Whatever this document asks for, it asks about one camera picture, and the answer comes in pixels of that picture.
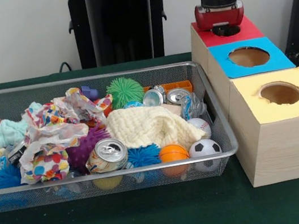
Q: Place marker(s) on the clear mesh bin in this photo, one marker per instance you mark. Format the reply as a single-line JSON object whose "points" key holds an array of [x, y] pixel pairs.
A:
{"points": [[228, 133]]}

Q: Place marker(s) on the light teal knitted cloth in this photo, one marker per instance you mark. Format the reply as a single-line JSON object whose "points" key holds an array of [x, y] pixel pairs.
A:
{"points": [[9, 133]]}

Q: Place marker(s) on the colourful patterned cloth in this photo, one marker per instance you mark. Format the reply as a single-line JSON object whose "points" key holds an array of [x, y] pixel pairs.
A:
{"points": [[47, 135]]}

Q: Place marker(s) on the cream knitted cloth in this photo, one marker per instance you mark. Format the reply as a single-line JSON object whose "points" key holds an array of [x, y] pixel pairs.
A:
{"points": [[152, 127]]}

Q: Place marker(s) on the small orange basketball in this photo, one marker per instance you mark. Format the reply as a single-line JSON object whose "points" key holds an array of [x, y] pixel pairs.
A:
{"points": [[172, 153]]}

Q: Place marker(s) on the wooden box with three holes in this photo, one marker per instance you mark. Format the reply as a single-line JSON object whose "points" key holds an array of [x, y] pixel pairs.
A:
{"points": [[282, 147]]}

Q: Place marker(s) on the small soccer ball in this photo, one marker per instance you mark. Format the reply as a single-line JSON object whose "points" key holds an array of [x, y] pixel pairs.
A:
{"points": [[204, 149]]}

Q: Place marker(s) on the blue spiky ball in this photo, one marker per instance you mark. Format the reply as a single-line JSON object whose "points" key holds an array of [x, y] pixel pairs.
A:
{"points": [[2, 178]]}

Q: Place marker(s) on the purple spiky ball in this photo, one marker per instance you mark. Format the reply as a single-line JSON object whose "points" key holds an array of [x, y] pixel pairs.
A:
{"points": [[84, 149]]}

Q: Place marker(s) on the green fuzzy toy with eyes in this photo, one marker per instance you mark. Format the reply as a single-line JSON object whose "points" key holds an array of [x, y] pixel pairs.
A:
{"points": [[125, 92]]}

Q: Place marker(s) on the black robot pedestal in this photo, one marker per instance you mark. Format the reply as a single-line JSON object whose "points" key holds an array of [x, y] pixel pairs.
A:
{"points": [[118, 25]]}

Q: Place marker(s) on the black silver drink can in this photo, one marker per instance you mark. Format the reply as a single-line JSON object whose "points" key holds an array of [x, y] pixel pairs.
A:
{"points": [[14, 155]]}

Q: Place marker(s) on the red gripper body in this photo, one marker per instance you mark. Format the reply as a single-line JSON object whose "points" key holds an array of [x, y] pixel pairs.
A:
{"points": [[220, 18]]}

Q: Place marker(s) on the orange toy block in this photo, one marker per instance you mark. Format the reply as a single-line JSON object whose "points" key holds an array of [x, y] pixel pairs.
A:
{"points": [[181, 86]]}

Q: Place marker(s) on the purple toy block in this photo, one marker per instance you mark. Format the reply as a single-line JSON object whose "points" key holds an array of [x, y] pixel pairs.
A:
{"points": [[89, 92]]}

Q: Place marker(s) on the crushed silver can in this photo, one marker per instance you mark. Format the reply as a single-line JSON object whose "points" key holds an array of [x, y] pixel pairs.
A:
{"points": [[106, 155]]}

